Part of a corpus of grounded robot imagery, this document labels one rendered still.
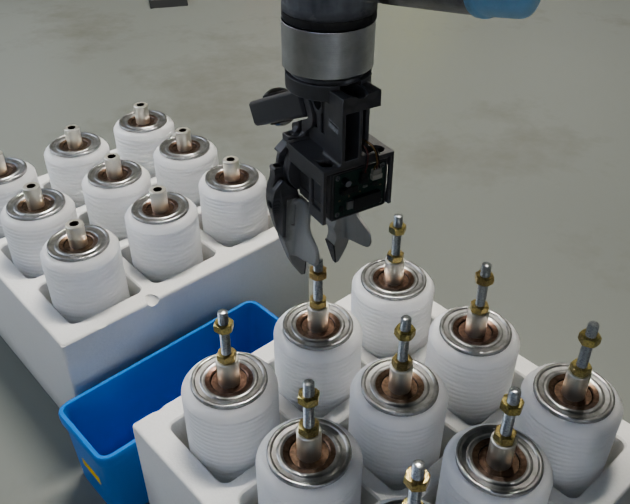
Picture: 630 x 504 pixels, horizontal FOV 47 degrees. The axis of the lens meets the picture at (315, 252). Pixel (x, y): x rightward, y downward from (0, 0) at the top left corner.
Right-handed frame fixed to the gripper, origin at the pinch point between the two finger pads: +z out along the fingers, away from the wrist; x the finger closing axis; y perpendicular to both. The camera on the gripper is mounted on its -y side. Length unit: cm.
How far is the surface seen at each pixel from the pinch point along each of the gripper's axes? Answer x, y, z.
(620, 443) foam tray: 21.9, 24.7, 17.1
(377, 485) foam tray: -2.8, 16.4, 16.5
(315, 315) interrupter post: -0.8, 1.5, 7.0
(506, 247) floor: 54, -23, 35
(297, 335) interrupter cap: -2.8, 1.1, 9.1
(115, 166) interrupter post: -8.4, -40.1, 7.6
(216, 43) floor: 52, -143, 35
